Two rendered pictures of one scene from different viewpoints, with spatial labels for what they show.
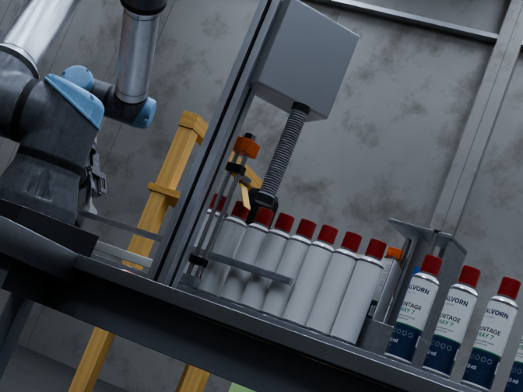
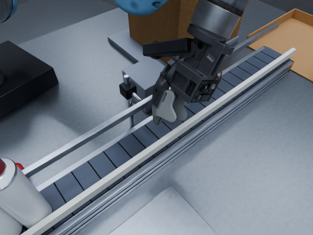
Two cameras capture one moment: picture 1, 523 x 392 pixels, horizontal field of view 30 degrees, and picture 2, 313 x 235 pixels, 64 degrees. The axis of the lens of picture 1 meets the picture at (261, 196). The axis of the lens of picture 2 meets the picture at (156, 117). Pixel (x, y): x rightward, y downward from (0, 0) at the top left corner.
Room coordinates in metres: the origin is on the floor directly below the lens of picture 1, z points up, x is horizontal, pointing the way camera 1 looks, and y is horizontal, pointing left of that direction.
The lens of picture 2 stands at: (2.31, 0.03, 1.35)
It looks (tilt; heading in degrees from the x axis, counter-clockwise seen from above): 50 degrees down; 108
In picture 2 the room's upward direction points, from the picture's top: straight up
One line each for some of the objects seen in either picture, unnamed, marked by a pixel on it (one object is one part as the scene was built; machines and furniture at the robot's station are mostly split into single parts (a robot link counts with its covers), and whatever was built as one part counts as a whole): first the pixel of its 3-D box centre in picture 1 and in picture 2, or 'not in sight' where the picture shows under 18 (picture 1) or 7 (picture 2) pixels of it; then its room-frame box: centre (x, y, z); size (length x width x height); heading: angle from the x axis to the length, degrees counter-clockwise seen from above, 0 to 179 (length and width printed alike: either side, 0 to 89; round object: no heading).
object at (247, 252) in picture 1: (248, 256); not in sight; (1.97, -0.02, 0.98); 0.05 x 0.05 x 0.20
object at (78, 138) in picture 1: (61, 120); not in sight; (1.67, 0.37, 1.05); 0.13 x 0.12 x 0.14; 88
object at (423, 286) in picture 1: (415, 309); not in sight; (1.77, -0.34, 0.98); 0.05 x 0.05 x 0.20
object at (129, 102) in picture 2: not in sight; (135, 107); (2.14, 0.39, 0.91); 0.07 x 0.03 x 0.17; 148
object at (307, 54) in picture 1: (298, 61); not in sight; (1.90, 0.03, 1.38); 0.17 x 0.10 x 0.19; 113
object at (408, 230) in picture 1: (427, 236); not in sight; (1.89, -0.33, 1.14); 0.14 x 0.11 x 0.01; 58
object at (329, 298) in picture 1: (335, 283); not in sight; (1.85, -0.19, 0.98); 0.05 x 0.05 x 0.20
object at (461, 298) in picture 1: (453, 321); not in sight; (1.73, -0.40, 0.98); 0.05 x 0.05 x 0.20
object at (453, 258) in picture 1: (405, 296); not in sight; (1.88, -0.33, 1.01); 0.14 x 0.13 x 0.26; 58
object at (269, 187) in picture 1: (282, 154); not in sight; (1.86, -0.01, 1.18); 0.04 x 0.04 x 0.21
